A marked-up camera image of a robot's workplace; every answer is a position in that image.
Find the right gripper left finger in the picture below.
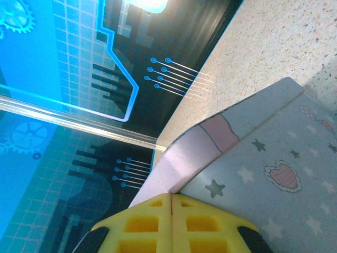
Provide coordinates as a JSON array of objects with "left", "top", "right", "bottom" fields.
[{"left": 75, "top": 193, "right": 173, "bottom": 253}]

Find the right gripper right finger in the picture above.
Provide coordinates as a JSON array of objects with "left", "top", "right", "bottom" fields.
[{"left": 171, "top": 193, "right": 275, "bottom": 253}]

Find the aluminium frame post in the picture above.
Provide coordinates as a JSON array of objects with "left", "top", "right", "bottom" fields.
[{"left": 0, "top": 94, "right": 165, "bottom": 153}]

